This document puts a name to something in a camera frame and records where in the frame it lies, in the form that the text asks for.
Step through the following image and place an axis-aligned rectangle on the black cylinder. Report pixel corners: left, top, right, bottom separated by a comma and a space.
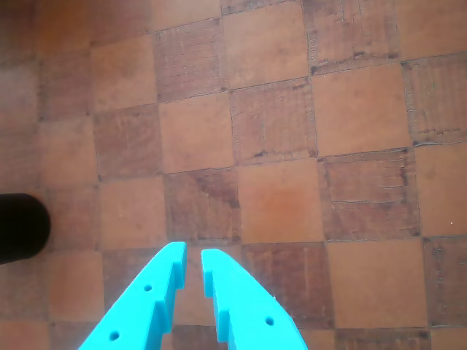
0, 192, 53, 265

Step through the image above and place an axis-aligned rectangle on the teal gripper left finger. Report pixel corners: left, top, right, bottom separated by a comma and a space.
78, 241, 188, 350

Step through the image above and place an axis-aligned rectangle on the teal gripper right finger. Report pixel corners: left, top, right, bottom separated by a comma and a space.
201, 249, 309, 350

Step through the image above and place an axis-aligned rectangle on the brown leather checkerboard mat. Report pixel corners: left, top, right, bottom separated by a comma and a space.
0, 0, 467, 350

